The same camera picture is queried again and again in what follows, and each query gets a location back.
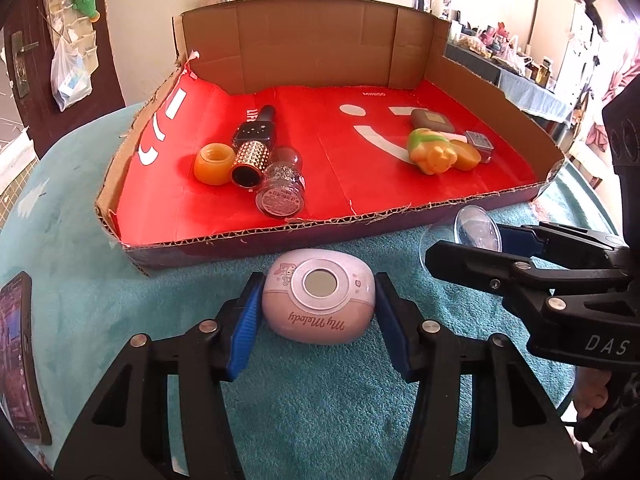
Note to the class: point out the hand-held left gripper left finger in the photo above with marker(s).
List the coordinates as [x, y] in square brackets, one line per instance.
[245, 330]

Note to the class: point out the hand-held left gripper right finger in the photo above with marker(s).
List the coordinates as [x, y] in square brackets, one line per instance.
[395, 330]

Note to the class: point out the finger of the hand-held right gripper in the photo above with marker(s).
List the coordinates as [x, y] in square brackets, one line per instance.
[465, 265]
[517, 240]

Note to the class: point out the pink egg-shaped device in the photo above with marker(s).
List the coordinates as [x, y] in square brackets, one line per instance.
[320, 320]

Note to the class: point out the orange round lid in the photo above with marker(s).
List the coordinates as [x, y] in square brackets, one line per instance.
[467, 155]

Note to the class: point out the pink perfume bottle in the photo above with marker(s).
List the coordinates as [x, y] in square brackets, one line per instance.
[480, 142]

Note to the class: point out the green capybara figurine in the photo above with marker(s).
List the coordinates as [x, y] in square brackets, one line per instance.
[430, 152]

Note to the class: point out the brown square case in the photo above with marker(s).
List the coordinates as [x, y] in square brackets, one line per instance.
[432, 120]

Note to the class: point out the dark glitter bottle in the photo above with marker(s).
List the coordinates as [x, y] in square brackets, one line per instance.
[282, 185]

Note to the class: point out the black microphone body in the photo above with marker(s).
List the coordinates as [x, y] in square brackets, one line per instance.
[252, 130]

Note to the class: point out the brown cardboard box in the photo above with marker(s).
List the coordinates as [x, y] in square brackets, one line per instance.
[310, 45]

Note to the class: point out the person's right hand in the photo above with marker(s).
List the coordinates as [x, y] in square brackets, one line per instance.
[595, 395]

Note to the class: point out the table with dark cloth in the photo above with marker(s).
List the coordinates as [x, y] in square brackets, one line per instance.
[525, 95]

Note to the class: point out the red printed box liner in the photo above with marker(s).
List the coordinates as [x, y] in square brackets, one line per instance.
[320, 160]

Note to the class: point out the pink hanging garment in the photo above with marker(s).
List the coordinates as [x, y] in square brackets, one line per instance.
[625, 75]

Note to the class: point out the clutter of bottles and cosmetics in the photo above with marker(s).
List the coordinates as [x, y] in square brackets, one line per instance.
[500, 40]

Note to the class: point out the white cabinet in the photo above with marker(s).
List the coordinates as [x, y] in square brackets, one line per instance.
[565, 35]

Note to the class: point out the black smartphone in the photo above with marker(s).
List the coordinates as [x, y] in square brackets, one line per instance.
[20, 360]

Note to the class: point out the dark brown door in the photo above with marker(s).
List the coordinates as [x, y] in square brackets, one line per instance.
[107, 60]

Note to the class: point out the white plastic bag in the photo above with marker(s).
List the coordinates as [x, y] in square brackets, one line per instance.
[70, 80]

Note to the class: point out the clear hanging organizer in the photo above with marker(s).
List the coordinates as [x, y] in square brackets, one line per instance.
[65, 10]

